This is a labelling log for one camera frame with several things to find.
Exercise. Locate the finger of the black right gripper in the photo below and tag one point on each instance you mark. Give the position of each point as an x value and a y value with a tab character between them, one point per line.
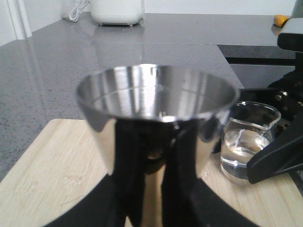
283	155

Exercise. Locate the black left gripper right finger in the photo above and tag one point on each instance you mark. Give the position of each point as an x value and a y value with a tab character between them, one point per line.
187	201

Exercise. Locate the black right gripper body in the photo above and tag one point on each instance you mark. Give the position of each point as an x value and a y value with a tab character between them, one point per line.
285	94

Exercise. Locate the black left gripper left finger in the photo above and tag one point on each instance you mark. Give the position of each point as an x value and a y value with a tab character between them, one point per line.
117	196

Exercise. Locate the glass beaker with liquid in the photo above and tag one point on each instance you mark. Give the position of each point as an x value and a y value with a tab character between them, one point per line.
250	128

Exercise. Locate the steel double jigger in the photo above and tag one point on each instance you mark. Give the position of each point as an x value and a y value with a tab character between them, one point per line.
155	126

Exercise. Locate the wooden cutting board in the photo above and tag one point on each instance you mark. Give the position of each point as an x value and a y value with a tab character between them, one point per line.
62	165

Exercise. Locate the orange object on counter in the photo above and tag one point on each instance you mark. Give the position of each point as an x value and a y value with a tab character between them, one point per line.
280	20

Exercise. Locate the white appliance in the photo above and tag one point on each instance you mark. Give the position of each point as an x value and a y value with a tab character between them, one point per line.
117	12

